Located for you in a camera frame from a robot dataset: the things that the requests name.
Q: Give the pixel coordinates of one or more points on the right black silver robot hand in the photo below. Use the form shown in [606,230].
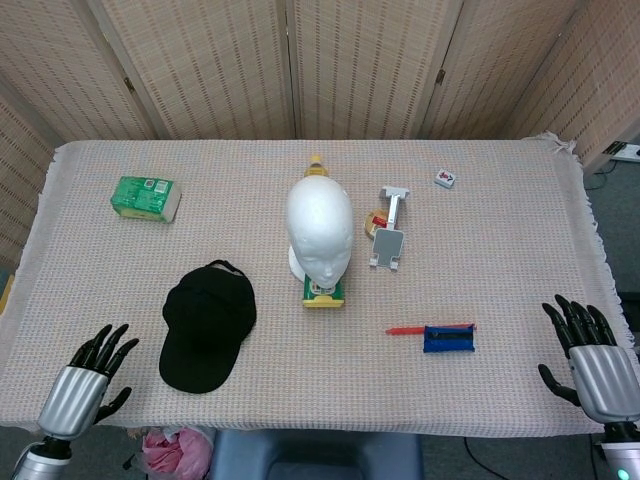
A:
[605,380]

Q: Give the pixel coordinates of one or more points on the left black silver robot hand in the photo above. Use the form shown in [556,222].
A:
[75,395]

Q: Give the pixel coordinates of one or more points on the black baseball cap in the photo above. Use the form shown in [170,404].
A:
[205,330]

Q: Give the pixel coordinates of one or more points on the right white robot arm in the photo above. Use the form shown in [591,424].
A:
[622,455]

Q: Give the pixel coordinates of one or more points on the white foam mannequin head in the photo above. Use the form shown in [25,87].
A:
[320,220]

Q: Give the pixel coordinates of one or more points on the pink plastic bag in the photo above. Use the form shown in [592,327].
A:
[175,450]

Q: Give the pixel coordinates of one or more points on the blue pencil case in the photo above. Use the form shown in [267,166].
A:
[447,342]

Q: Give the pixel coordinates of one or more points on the beige woven tablecloth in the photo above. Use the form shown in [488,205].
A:
[450,280]

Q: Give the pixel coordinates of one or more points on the red pen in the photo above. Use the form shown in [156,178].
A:
[405,330]

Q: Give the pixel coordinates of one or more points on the green tissue pack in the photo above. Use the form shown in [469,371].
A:
[142,197]

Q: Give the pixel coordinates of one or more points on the white power strip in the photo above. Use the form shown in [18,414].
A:
[625,151]

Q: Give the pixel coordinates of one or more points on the blue stool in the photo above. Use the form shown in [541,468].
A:
[315,455]

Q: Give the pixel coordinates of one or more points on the white phone stand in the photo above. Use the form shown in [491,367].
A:
[386,245]

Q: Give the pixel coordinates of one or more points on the white mahjong tile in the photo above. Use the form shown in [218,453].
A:
[445,178]

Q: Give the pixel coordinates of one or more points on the green box with yellow lid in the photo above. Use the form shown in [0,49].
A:
[325,299]

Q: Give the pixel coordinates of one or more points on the tan tape roll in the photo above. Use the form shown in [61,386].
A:
[372,222]

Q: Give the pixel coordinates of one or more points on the yellow capped bottle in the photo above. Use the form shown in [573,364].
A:
[316,167]

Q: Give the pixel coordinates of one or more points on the woven folding screen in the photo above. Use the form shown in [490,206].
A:
[210,65]

